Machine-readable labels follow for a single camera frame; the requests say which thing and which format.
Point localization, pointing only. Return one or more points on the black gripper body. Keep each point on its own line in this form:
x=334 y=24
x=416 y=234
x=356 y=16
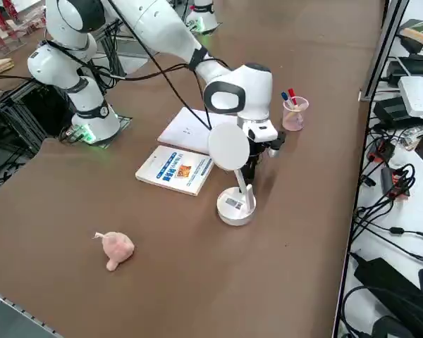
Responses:
x=257 y=151

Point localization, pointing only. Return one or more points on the white foldable desk lamp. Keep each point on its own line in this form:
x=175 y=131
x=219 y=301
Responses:
x=229 y=148

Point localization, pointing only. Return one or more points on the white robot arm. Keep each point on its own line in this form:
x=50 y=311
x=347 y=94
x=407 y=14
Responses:
x=204 y=15
x=155 y=24

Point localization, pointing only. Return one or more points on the pink translucent pen cup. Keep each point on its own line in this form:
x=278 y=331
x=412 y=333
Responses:
x=294 y=121

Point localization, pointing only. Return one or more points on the blue capped marker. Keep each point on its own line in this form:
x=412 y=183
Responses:
x=285 y=96

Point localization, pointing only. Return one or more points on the red capped marker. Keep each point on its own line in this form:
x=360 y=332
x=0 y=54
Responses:
x=292 y=93

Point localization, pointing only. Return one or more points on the white and blue book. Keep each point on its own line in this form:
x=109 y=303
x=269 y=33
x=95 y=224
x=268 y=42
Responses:
x=169 y=172

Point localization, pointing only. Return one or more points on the black power adapter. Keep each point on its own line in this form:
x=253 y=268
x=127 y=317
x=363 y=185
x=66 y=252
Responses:
x=391 y=107

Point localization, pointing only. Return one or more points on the pink plush pig toy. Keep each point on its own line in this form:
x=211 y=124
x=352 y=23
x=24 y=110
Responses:
x=118 y=248

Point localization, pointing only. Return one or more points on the large black power brick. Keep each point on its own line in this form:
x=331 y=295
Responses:
x=384 y=278

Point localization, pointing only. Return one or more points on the stacked wooden pieces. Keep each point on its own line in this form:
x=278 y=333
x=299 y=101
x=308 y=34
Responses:
x=0 y=66

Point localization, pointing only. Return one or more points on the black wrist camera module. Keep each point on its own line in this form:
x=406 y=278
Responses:
x=276 y=142

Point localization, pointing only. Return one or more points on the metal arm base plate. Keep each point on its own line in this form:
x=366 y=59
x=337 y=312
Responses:
x=123 y=125

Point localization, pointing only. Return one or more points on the aluminium frame post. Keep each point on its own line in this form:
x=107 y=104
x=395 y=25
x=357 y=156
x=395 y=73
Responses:
x=382 y=49

